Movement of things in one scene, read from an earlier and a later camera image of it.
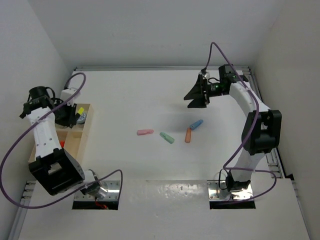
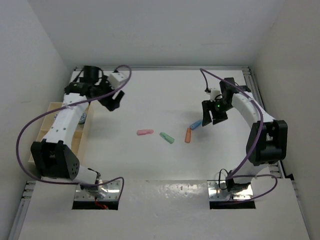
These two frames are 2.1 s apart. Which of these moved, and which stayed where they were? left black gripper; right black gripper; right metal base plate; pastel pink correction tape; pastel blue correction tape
Moved: left black gripper; right black gripper
Stayed: right metal base plate; pastel pink correction tape; pastel blue correction tape
